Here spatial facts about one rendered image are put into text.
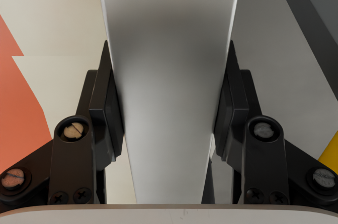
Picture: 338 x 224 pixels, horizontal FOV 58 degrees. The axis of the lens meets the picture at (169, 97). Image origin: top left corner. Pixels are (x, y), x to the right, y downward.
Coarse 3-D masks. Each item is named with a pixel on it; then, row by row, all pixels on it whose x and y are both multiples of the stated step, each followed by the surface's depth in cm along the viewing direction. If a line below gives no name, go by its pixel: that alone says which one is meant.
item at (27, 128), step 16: (0, 64) 14; (16, 64) 14; (0, 80) 15; (16, 80) 15; (0, 96) 16; (16, 96) 16; (32, 96) 16; (0, 112) 17; (16, 112) 17; (32, 112) 17; (0, 128) 18; (16, 128) 18; (32, 128) 18; (48, 128) 18; (0, 144) 19; (16, 144) 19; (32, 144) 19; (0, 160) 21; (16, 160) 21
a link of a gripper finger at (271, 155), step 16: (256, 128) 10; (272, 128) 10; (256, 144) 9; (272, 144) 9; (256, 160) 9; (272, 160) 9; (240, 176) 11; (256, 176) 8; (272, 176) 8; (240, 192) 10; (256, 192) 8; (272, 192) 8; (288, 192) 8
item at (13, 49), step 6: (0, 18) 13; (0, 24) 13; (0, 30) 13; (6, 30) 13; (0, 36) 13; (6, 36) 13; (12, 36) 13; (0, 42) 14; (6, 42) 14; (12, 42) 14; (0, 48) 14; (6, 48) 14; (12, 48) 14; (18, 48) 14; (0, 54) 14; (6, 54) 14; (12, 54) 14; (18, 54) 14
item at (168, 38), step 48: (144, 0) 8; (192, 0) 8; (144, 48) 9; (192, 48) 9; (144, 96) 11; (192, 96) 11; (144, 144) 13; (192, 144) 13; (144, 192) 17; (192, 192) 17
